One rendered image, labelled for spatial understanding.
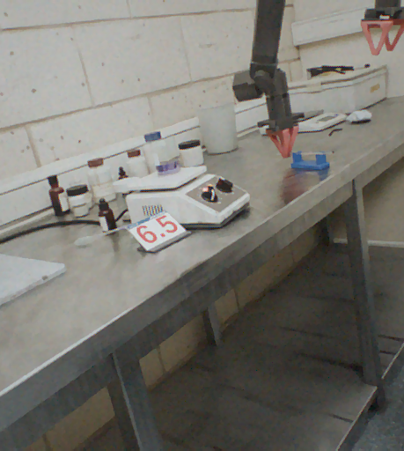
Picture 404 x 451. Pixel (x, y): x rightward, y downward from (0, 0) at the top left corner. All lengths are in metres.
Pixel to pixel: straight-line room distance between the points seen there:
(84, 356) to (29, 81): 0.90
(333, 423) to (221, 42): 1.33
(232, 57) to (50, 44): 0.80
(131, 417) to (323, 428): 0.78
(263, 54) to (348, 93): 0.86
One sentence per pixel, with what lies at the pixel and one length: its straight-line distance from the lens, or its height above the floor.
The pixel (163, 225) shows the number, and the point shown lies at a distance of 0.88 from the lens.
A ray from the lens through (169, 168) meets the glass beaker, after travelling 0.96.
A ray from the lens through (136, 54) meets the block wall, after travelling 1.62.
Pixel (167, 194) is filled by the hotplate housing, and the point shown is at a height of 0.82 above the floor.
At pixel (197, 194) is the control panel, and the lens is 0.90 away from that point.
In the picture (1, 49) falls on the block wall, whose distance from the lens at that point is 1.35.
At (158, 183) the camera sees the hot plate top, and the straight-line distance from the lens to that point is 0.91.
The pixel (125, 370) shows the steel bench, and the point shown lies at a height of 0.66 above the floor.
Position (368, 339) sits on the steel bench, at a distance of 1.47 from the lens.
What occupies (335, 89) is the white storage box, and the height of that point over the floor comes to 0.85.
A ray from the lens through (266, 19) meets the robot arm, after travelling 1.06.
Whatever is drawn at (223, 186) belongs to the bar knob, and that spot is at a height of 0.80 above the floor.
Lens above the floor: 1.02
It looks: 17 degrees down
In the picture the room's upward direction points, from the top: 12 degrees counter-clockwise
